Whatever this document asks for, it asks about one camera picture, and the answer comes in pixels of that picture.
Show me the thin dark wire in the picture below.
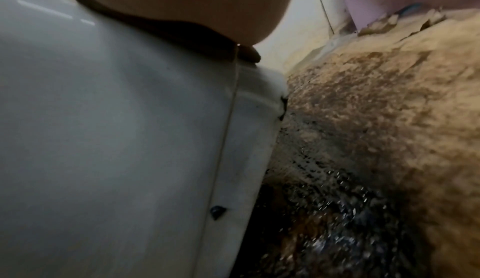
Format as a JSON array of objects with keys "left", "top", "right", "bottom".
[{"left": 310, "top": 0, "right": 336, "bottom": 36}]

